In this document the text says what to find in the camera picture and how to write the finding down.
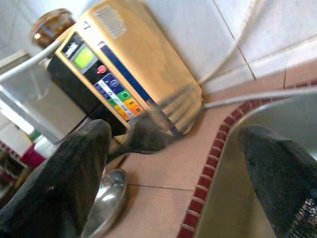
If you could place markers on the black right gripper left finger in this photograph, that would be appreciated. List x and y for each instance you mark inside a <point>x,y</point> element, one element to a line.
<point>57,186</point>

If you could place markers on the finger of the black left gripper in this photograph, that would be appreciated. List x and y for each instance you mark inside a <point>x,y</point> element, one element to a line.
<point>146,138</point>

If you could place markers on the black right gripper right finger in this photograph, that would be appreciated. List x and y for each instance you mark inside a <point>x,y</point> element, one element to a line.
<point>280,173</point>

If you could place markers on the magenta cup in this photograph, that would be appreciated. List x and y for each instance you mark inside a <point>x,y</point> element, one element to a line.
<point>33,156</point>

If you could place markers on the clear bubble wrap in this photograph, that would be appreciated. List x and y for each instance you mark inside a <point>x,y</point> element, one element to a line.
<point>308,218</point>

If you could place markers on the steel plate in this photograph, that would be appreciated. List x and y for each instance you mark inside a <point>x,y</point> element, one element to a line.
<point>109,198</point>

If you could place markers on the stainless steel sink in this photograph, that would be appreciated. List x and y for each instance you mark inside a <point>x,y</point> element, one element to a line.
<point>230,198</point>

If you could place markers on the white jug green band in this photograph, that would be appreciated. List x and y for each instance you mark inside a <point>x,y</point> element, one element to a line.
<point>15,138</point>

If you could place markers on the cream water ioniser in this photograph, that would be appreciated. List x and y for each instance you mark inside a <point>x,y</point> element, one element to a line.
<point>148,62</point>

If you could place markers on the black appliance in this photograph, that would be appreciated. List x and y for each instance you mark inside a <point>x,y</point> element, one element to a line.
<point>74,84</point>

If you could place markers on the glass jar brown contents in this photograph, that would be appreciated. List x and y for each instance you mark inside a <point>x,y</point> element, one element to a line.
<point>52,27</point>

